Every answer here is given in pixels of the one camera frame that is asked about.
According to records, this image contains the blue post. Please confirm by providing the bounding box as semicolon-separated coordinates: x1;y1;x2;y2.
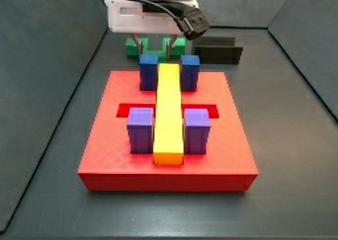
140;54;160;91
181;55;201;92

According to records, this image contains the green stepped block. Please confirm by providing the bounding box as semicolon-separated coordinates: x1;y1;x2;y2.
126;38;186;61

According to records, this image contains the left blue post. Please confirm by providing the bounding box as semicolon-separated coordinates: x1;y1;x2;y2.
140;54;160;91

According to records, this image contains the right blue post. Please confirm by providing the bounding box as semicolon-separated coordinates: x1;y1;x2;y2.
181;55;201;92

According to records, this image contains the black fixture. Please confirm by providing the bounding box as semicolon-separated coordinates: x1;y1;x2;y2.
192;37;244;65

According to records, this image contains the left purple post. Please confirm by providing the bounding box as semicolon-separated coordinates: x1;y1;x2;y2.
127;108;154;154

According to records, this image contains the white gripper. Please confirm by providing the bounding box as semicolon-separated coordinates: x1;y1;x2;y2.
105;0;198;60

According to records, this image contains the right purple post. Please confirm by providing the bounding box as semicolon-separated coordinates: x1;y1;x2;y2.
184;109;212;154

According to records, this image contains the yellow long bar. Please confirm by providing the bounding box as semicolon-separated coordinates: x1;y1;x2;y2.
154;63;184;165

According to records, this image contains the purple post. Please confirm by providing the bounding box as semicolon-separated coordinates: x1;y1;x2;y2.
127;108;154;154
184;109;212;154

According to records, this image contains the red base board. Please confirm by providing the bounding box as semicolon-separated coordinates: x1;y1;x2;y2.
78;71;260;192

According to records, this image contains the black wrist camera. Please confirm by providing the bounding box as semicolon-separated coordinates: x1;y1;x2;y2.
144;1;210;40

